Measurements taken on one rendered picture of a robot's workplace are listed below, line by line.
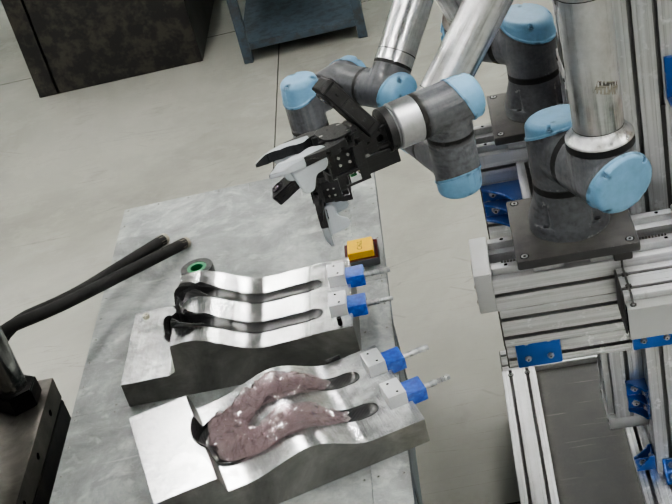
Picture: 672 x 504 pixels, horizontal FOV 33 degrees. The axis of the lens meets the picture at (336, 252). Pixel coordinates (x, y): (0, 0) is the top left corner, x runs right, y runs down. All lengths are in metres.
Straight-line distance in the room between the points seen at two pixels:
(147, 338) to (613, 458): 1.17
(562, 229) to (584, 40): 0.42
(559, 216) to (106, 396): 1.04
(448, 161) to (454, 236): 2.37
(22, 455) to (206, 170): 2.82
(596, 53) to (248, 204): 1.38
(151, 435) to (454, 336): 1.70
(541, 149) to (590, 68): 0.24
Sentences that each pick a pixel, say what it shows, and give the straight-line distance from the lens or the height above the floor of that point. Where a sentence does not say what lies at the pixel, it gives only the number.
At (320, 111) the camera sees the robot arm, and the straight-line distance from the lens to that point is 2.21.
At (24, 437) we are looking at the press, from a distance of 2.51.
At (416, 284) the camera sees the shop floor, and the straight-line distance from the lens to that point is 3.94.
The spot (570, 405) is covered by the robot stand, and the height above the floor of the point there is 0.21.
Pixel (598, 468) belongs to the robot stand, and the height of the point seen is 0.21.
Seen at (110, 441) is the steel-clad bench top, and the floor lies 0.80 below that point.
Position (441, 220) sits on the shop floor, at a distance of 4.26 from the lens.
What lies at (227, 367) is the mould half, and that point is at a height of 0.85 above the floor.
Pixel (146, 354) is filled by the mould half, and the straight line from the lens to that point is 2.45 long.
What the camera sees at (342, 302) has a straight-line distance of 2.30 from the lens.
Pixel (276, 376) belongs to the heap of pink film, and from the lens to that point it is 2.16.
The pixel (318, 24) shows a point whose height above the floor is 0.11.
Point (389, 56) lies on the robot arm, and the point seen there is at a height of 1.37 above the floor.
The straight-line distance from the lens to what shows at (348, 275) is 2.40.
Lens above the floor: 2.21
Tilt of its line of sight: 31 degrees down
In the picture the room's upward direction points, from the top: 15 degrees counter-clockwise
